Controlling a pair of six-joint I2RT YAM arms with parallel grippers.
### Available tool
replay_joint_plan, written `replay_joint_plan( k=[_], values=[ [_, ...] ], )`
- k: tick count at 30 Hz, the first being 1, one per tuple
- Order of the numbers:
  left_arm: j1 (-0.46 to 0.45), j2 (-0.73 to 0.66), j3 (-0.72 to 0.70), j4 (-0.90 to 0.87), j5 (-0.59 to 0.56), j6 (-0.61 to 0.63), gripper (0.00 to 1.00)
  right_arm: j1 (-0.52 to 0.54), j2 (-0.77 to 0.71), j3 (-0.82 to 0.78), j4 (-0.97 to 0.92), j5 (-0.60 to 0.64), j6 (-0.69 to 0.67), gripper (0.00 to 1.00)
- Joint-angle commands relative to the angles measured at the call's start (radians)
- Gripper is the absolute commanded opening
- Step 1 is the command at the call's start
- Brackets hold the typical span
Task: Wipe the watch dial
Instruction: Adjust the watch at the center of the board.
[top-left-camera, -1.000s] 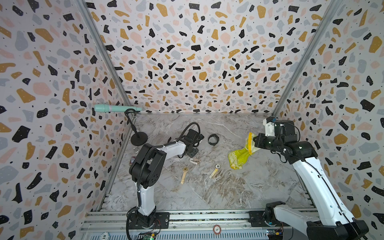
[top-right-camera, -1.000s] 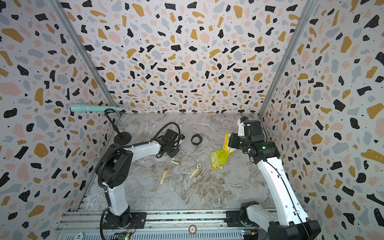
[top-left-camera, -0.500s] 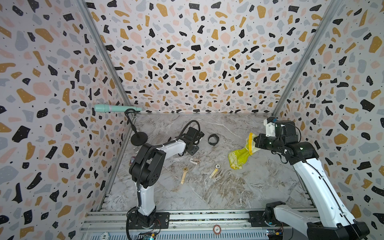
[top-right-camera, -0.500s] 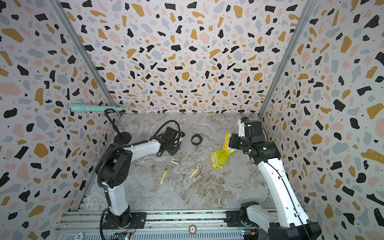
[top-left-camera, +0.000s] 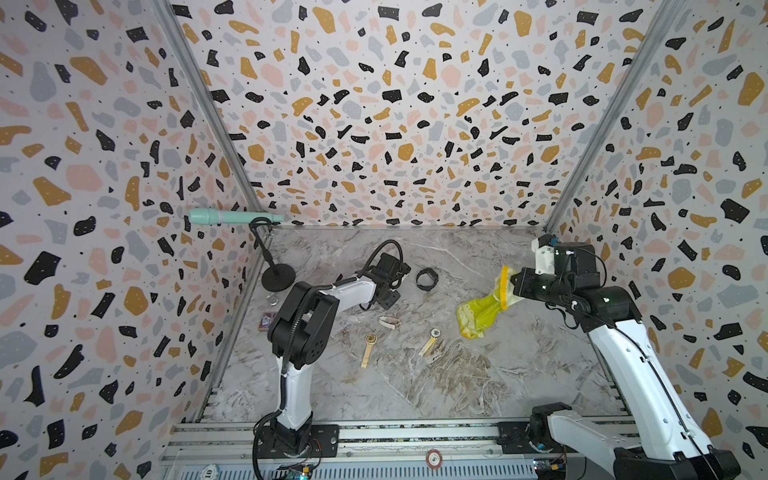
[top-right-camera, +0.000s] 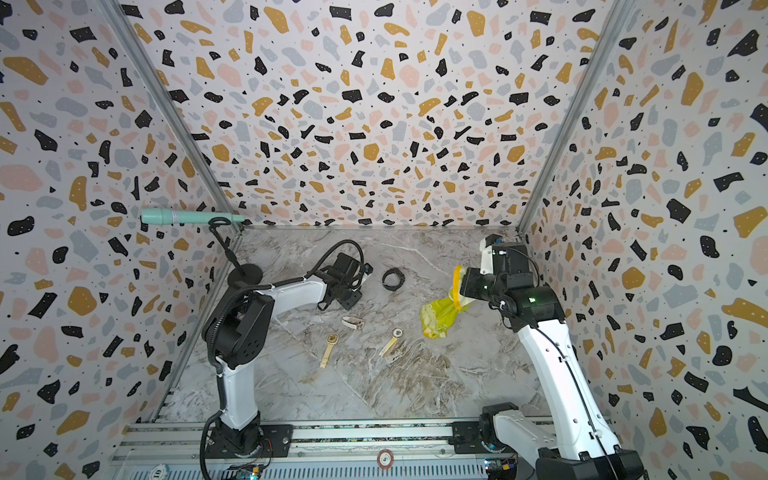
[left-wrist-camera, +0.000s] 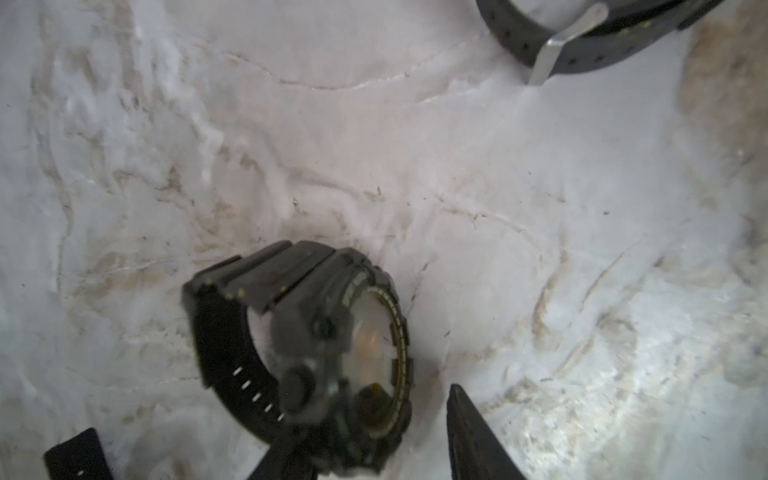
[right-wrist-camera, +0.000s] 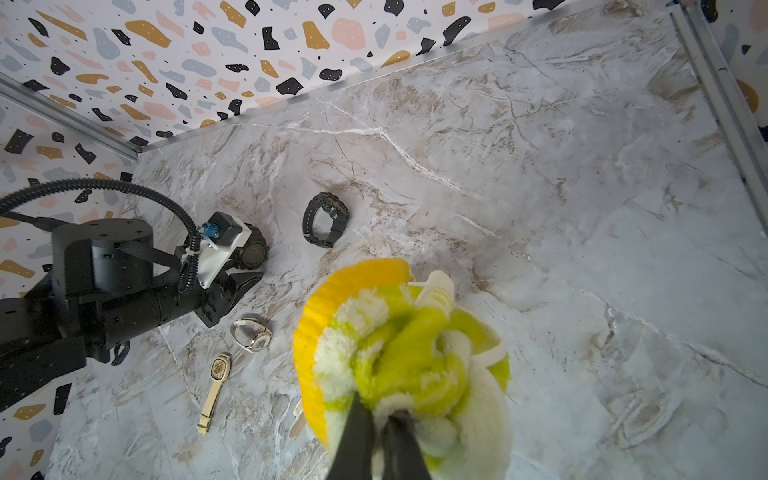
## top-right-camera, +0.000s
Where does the yellow green white cloth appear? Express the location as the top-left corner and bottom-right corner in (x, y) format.
(420, 266), (474, 339)

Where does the black digital watch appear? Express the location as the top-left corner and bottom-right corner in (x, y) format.
(382, 267), (406, 292)

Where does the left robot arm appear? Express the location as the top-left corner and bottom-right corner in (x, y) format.
(202, 239), (372, 458)

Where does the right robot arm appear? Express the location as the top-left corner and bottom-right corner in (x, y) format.
(453, 235), (644, 479)

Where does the black microphone stand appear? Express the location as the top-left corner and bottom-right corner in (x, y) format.
(208, 216), (263, 289)

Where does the red white round sticker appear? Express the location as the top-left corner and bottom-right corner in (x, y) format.
(377, 449), (394, 470)

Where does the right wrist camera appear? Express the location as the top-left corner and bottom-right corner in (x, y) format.
(480, 234), (508, 275)

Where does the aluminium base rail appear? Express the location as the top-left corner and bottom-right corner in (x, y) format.
(107, 416), (631, 480)

